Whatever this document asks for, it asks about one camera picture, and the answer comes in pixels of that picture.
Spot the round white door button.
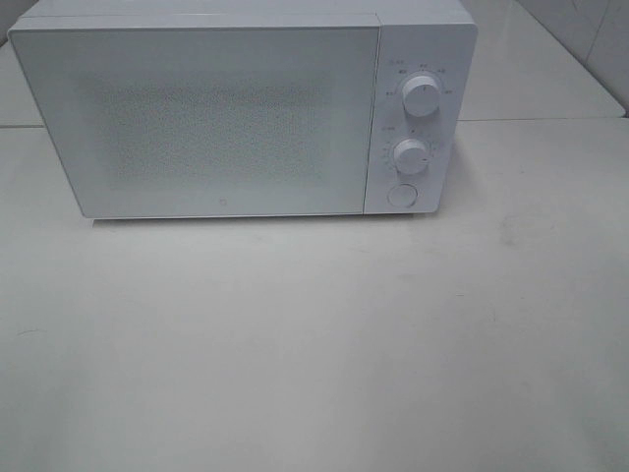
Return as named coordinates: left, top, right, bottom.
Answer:
left=387, top=184, right=419, bottom=208

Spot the white microwave knob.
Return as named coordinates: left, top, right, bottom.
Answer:
left=401, top=73, right=441, bottom=118
left=392, top=139, right=429, bottom=175

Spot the white microwave door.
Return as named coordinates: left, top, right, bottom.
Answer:
left=11, top=28, right=378, bottom=219

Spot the white microwave oven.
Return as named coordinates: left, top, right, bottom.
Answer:
left=8, top=1, right=478, bottom=217

